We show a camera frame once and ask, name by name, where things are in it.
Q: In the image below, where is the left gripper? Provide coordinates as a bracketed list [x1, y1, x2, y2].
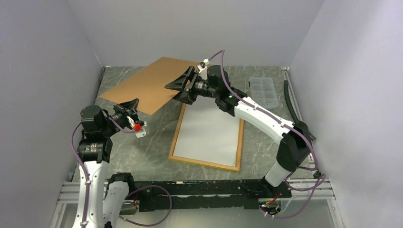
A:
[101, 98, 139, 136]

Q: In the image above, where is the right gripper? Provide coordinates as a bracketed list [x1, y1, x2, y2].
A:
[165, 66, 219, 105]

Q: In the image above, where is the brown backing board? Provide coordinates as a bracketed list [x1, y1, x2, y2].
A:
[100, 57, 199, 115]

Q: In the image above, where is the building photo print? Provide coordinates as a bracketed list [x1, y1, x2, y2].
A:
[173, 100, 241, 167]

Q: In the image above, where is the yellow picture frame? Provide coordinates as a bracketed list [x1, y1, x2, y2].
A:
[168, 104, 245, 172]

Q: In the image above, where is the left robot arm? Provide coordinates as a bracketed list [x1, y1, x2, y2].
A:
[73, 98, 139, 228]

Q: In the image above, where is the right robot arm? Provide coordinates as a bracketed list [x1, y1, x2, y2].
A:
[165, 65, 313, 197]

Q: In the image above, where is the clear plastic organizer box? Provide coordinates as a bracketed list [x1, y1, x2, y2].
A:
[248, 77, 279, 110]

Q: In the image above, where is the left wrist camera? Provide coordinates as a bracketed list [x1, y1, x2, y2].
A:
[127, 116, 147, 138]

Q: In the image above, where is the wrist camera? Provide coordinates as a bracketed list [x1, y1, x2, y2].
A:
[127, 116, 147, 138]
[197, 59, 210, 80]

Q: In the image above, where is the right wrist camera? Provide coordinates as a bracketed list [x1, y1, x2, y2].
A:
[197, 59, 210, 80]

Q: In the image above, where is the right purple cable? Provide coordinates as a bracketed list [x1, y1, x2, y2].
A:
[208, 49, 327, 220]

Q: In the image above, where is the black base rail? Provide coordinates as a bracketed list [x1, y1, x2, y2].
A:
[126, 179, 292, 212]

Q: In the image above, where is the black hose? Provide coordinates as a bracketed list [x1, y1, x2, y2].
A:
[283, 79, 317, 141]

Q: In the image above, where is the aluminium extrusion frame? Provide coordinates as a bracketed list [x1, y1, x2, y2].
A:
[50, 179, 344, 228]

